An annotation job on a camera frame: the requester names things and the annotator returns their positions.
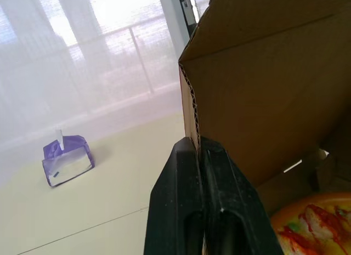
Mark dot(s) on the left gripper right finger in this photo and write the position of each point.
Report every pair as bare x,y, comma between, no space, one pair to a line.
235,205

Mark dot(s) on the purple tissue box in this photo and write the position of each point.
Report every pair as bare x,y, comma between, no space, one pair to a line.
68,161

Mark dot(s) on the brown cardboard pizza box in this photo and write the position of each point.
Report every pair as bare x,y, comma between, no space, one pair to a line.
263,101

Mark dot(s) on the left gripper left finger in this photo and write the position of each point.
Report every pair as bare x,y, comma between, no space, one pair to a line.
172,200

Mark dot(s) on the toy pizza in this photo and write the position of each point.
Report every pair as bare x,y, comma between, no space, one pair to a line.
315,225

